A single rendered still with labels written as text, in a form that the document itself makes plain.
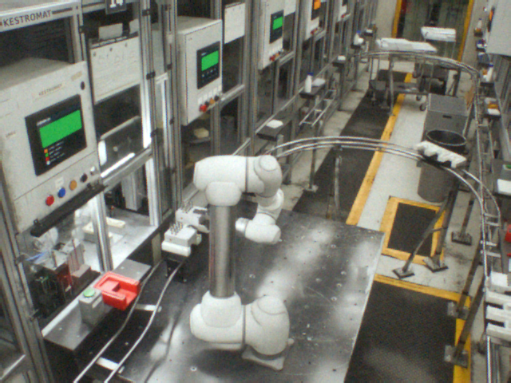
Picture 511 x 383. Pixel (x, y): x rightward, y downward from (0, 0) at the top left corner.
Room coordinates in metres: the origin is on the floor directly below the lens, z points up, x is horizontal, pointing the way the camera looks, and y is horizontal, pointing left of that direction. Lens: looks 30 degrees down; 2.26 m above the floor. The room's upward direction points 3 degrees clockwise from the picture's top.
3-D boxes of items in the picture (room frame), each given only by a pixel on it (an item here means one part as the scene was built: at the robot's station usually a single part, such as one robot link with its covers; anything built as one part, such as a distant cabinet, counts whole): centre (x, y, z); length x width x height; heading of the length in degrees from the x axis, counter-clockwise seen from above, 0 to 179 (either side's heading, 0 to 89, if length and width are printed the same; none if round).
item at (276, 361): (1.45, -0.08, 0.71); 0.22 x 0.18 x 0.06; 160
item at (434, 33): (7.94, -2.80, 0.48); 0.84 x 0.58 x 0.97; 168
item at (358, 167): (6.06, -1.47, 0.01); 5.85 x 0.59 x 0.01; 160
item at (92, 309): (1.34, 0.62, 0.97); 0.08 x 0.08 x 0.12; 70
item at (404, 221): (3.48, -1.36, 0.01); 1.00 x 0.55 x 0.01; 160
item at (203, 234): (2.04, 0.33, 0.84); 0.36 x 0.14 x 0.10; 160
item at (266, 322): (1.43, -0.06, 0.85); 0.18 x 0.16 x 0.22; 92
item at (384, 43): (6.88, -1.99, 0.48); 0.88 x 0.56 x 0.96; 88
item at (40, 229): (1.42, 0.66, 1.37); 0.36 x 0.04 x 0.04; 160
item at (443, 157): (3.16, -1.30, 0.84); 0.37 x 0.14 x 0.10; 38
